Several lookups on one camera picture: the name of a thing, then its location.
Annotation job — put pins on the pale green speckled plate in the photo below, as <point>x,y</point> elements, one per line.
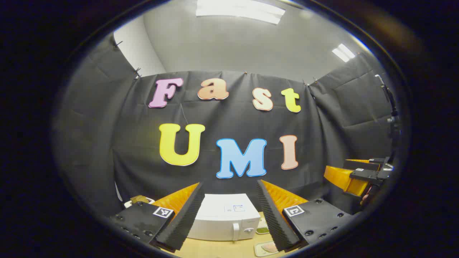
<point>259,251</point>

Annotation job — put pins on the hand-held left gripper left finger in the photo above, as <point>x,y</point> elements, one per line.
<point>186,222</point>

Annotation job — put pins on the white toaster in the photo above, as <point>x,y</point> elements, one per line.
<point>128,204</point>

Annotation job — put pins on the white microwave oven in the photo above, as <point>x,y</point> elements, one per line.
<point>222,222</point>

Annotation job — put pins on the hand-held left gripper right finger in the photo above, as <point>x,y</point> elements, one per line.
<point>274,218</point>

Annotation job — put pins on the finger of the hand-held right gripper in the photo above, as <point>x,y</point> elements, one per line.
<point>340,177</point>
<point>362,165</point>

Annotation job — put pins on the large ceiling light panel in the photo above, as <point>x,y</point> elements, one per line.
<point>240,10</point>

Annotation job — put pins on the divided dish of beans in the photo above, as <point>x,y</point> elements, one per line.
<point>263,230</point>

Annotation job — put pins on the sugar-coated orange bread roll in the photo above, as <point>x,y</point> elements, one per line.
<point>269,247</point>

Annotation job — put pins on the brown bread slice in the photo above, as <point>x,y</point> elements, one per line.
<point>139,199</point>

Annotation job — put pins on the small ceiling light panel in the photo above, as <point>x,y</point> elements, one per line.
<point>343,52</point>

